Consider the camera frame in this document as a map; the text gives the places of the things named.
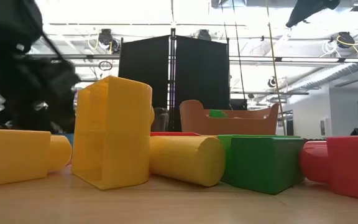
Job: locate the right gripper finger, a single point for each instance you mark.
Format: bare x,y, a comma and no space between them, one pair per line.
306,11

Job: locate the green wedge block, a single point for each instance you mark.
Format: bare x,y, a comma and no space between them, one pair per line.
267,165

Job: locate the red stud block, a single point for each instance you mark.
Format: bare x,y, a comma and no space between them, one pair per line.
346,166

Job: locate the grey horizontal beam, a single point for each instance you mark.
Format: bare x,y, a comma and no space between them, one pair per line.
291,59

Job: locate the small blue block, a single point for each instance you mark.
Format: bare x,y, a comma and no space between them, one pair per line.
69,138

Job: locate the yellow stud block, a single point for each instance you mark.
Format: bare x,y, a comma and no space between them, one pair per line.
11,157

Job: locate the yellow hollow block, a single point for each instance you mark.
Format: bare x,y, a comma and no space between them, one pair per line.
110,133

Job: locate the black partition screen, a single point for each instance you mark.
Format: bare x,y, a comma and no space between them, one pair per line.
197,68

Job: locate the clear plastic bin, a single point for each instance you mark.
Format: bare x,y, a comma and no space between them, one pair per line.
161,119

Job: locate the orange plastic bin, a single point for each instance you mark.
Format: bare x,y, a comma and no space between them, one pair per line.
244,124

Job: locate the flat red block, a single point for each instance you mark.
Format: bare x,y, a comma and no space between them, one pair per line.
174,133

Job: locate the yellow cylinder block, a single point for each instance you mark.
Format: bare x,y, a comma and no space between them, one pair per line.
185,161

